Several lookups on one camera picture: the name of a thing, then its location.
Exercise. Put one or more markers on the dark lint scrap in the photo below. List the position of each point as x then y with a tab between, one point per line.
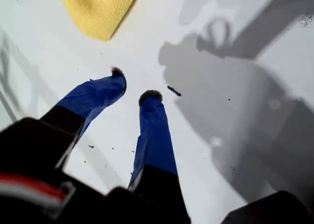
174	90

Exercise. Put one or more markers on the yellow towel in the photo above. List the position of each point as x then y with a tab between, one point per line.
98	10

